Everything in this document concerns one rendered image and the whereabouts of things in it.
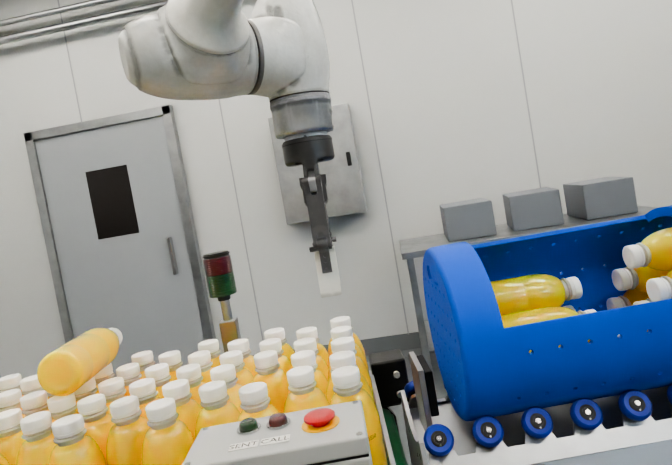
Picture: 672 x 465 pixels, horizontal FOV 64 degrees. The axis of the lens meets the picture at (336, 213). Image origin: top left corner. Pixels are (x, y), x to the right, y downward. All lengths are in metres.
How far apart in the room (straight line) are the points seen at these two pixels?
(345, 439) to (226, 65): 0.46
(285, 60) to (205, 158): 3.68
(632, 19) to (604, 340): 3.92
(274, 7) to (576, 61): 3.79
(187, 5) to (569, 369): 0.70
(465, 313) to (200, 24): 0.52
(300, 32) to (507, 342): 0.52
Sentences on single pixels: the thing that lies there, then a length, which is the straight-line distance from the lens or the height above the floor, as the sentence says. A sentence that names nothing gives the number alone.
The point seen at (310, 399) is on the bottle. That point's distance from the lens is 0.80.
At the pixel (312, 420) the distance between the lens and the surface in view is 0.64.
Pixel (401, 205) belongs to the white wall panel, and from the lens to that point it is 4.18.
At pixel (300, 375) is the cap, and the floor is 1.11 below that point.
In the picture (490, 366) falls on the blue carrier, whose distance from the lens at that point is 0.82.
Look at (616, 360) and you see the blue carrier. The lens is 0.90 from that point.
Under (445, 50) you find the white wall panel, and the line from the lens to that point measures 4.30.
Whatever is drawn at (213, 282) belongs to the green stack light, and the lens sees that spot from 1.27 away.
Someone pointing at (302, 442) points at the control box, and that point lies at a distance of 0.63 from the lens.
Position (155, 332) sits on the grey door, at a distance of 4.70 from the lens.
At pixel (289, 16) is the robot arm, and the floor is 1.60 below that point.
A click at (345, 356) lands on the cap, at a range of 0.83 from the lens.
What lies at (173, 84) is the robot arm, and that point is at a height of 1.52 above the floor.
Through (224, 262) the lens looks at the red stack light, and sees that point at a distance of 1.26.
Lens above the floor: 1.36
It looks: 3 degrees down
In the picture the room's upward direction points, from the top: 10 degrees counter-clockwise
